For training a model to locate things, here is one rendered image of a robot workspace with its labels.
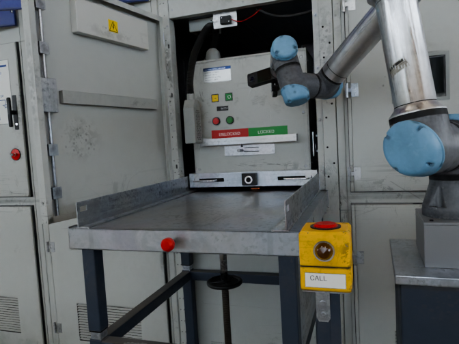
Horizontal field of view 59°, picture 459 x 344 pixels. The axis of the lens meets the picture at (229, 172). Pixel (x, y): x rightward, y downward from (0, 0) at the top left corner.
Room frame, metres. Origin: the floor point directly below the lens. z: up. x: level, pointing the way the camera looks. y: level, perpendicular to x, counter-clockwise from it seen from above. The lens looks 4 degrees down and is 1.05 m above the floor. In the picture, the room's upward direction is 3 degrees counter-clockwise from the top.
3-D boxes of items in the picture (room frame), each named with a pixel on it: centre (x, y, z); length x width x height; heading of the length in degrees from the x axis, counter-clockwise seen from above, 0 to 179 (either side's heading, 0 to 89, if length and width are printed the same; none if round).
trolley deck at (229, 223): (1.29, 0.04, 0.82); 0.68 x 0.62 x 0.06; 161
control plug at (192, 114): (1.65, 0.14, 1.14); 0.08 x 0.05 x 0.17; 161
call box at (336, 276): (0.67, -0.15, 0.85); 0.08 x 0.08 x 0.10; 71
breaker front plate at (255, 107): (1.65, -0.09, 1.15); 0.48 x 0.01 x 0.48; 71
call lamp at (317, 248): (0.62, -0.14, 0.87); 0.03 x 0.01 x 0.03; 71
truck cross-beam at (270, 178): (1.67, -0.09, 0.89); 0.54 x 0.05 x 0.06; 71
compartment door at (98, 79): (1.47, 0.41, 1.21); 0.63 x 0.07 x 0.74; 151
